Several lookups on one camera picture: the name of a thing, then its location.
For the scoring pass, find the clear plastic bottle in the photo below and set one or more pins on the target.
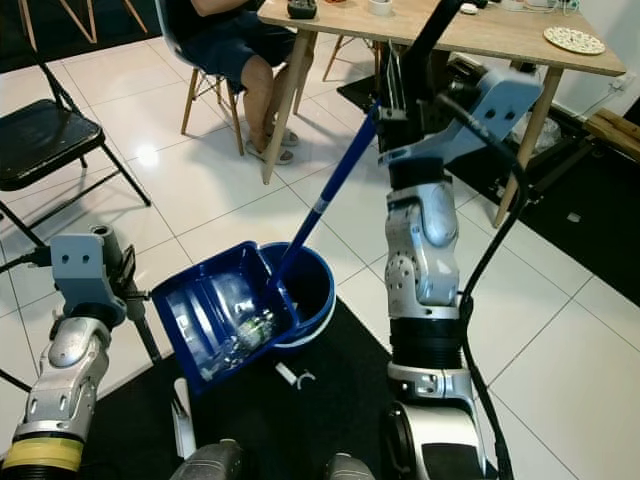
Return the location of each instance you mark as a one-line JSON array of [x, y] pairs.
[[245, 338]]

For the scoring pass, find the round woven coaster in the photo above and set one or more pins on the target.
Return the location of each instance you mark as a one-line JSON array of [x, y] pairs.
[[575, 40]]

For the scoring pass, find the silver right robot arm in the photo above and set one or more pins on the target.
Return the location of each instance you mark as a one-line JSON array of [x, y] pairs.
[[425, 250]]

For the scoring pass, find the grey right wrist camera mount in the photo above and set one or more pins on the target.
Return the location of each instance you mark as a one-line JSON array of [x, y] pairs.
[[500, 110]]

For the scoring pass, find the grey robot leg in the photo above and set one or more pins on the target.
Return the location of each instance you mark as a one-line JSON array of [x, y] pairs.
[[350, 468], [205, 463]]

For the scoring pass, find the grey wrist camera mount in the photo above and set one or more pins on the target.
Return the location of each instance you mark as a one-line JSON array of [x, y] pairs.
[[78, 268], [500, 110]]

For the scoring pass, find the white cup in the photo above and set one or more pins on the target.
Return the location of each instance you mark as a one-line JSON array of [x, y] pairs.
[[381, 7]]

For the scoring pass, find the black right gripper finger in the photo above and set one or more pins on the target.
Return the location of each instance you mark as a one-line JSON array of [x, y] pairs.
[[388, 90]]

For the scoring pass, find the black folding chair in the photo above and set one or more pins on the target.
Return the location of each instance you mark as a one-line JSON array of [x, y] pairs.
[[50, 138]]

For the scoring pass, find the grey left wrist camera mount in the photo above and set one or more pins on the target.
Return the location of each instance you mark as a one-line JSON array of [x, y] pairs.
[[78, 268]]

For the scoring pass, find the grey left robot leg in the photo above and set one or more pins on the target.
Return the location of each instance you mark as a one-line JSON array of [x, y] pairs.
[[205, 463]]

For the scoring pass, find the long white plastic piece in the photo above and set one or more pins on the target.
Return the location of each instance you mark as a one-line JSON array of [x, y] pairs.
[[183, 420]]

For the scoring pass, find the small black table object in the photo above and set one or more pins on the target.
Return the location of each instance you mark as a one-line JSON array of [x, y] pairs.
[[302, 9]]

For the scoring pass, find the light wooden table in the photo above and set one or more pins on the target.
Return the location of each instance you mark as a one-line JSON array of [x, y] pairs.
[[460, 35]]

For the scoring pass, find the seated person in blue shorts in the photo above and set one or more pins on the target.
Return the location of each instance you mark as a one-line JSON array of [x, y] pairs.
[[225, 40]]

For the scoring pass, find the small white plastic object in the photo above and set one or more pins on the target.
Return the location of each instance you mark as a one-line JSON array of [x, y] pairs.
[[289, 376]]

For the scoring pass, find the black floor mat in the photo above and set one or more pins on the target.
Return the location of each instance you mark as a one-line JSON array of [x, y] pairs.
[[590, 210], [320, 425]]

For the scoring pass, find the grey right robot leg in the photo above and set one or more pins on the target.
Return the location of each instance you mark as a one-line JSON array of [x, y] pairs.
[[350, 468]]

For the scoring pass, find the brown wooden board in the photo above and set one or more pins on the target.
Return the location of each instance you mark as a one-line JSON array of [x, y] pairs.
[[612, 132]]

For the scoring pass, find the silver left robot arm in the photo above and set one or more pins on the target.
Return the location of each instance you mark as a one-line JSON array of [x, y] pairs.
[[65, 388]]

